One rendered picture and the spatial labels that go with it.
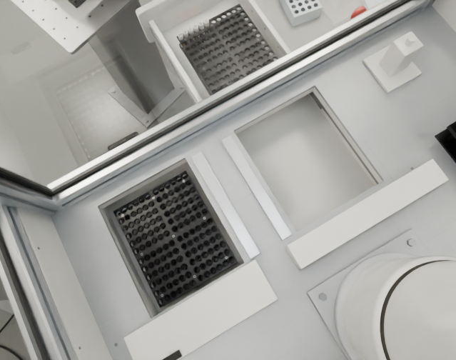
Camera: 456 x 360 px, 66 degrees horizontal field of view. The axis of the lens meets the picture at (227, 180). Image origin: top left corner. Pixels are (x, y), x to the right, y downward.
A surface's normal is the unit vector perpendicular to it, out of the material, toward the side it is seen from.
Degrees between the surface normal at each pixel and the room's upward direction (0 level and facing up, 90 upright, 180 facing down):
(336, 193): 0
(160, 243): 0
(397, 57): 90
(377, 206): 0
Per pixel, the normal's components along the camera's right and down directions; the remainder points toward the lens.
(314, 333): -0.05, -0.25
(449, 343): -0.82, 0.36
